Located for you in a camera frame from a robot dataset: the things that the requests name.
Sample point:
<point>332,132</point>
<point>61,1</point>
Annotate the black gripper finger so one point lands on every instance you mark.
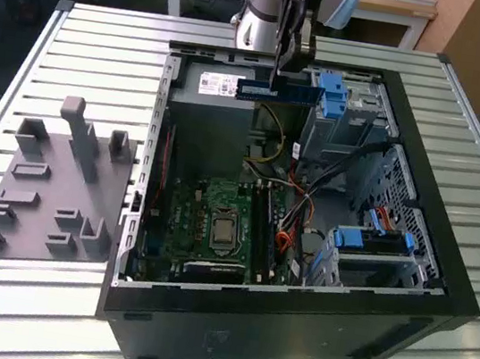
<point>303,62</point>
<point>286,24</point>

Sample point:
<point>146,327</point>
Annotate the blue RAM stick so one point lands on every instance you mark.
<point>300,93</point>

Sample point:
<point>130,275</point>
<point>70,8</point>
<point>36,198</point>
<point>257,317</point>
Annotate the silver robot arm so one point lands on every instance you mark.
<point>261,6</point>

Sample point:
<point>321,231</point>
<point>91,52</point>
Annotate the black RAM slot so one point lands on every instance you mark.
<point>261,232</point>
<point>255,227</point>

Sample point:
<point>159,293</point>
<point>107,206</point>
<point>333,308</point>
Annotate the blue disk carrier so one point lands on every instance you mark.
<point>348,239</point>
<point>333,87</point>

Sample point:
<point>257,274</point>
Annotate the silver drive cage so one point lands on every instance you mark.
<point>346,132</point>

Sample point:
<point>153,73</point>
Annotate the grey power supply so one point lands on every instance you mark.
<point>205,138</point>

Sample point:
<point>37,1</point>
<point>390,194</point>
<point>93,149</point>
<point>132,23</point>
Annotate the round grey speaker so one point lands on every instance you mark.
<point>313,244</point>

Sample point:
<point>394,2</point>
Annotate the green motherboard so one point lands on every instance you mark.
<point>186,207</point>

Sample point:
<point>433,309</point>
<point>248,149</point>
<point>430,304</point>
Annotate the silver CPU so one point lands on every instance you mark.
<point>223,231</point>

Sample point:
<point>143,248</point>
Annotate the silver disk bay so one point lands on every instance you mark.
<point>389,267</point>

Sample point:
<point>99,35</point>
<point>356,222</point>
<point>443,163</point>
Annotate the black graphics card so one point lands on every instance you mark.
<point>213,270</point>

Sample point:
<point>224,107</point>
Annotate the black PC case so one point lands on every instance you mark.
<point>270,342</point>

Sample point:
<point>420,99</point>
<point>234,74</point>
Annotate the grey parts rack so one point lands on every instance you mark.
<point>49,187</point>

